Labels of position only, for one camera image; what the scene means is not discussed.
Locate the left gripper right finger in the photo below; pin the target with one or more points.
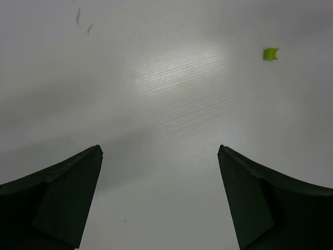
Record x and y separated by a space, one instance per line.
271 210

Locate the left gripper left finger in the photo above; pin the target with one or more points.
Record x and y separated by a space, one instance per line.
48 209

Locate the tiny lime stud far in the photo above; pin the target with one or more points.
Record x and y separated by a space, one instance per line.
270 54

